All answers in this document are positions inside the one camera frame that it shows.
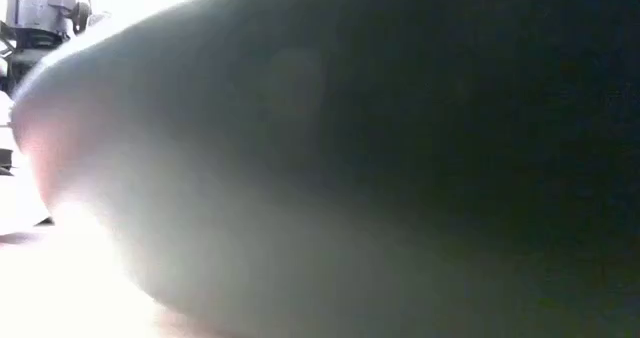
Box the dark green plate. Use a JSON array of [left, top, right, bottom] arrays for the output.
[[9, 0, 640, 338]]

